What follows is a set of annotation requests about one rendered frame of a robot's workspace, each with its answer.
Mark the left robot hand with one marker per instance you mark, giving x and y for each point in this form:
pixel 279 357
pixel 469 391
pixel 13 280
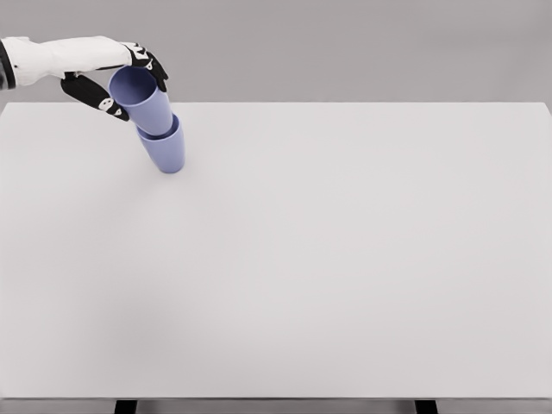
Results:
pixel 92 54

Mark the blue plastic cup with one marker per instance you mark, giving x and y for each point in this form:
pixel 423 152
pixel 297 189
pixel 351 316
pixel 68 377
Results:
pixel 169 151
pixel 144 101

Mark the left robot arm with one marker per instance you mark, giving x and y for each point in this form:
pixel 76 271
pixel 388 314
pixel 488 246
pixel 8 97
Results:
pixel 26 58

